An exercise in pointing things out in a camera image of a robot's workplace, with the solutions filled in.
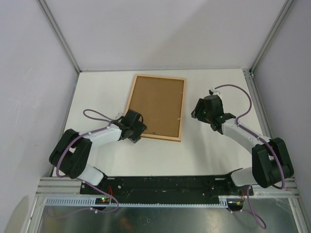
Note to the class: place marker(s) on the brown frame backing board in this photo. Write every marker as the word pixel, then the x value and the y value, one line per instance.
pixel 158 104

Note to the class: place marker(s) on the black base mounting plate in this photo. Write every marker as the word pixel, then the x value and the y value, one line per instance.
pixel 184 190

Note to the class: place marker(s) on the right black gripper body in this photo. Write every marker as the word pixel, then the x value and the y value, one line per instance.
pixel 207 114

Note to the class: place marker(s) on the shiny metal floor sheet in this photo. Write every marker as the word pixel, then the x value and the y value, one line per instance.
pixel 280 216

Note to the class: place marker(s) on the right aluminium corner post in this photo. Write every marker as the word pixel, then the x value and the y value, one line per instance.
pixel 279 21

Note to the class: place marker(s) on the grey slotted cable duct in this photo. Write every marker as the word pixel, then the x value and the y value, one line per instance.
pixel 94 202

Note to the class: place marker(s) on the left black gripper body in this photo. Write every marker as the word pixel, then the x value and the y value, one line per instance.
pixel 136 131

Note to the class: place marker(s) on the left aluminium corner post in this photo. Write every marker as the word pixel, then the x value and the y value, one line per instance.
pixel 58 34

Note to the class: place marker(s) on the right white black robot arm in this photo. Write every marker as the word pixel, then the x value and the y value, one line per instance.
pixel 271 163

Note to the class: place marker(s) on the aluminium front rail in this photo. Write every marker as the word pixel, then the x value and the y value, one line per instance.
pixel 66 187

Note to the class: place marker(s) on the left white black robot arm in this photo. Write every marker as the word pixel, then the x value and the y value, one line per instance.
pixel 70 155

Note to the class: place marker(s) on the aluminium corner post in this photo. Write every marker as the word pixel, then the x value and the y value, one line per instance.
pixel 58 34
pixel 279 21

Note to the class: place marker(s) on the wooden picture frame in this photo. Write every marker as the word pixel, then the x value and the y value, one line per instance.
pixel 183 109

